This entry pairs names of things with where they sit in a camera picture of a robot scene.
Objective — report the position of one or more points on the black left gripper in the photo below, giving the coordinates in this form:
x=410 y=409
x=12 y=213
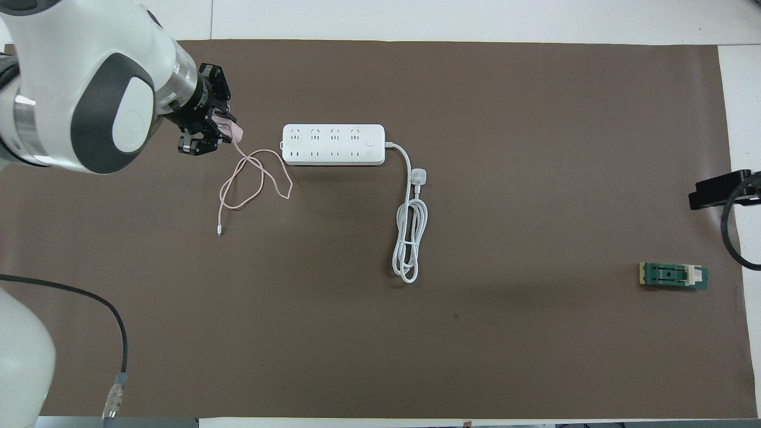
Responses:
x=199 y=104

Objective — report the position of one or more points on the green connector block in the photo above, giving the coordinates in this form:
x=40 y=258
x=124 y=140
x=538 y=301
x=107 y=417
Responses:
x=672 y=276

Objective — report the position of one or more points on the pink charger adapter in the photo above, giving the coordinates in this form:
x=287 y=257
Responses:
x=233 y=129

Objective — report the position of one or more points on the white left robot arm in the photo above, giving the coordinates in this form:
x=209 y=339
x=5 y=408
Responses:
x=77 y=83

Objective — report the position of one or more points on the brown paper mat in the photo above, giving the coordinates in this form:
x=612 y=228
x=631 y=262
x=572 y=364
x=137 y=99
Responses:
x=416 y=345

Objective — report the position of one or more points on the white power strip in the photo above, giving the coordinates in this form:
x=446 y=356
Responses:
x=333 y=144

